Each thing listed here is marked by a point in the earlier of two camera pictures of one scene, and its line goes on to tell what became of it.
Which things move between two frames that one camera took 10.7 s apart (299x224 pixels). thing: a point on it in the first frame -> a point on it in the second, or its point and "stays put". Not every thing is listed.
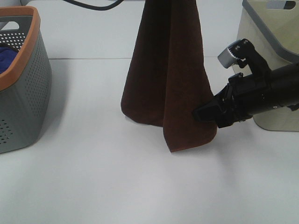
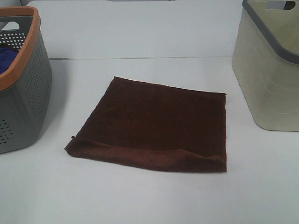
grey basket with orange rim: x=25 y=77 stays put
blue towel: x=7 y=56 stays put
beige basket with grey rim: x=273 y=25 stays put
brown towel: x=168 y=77 -> x=156 y=125
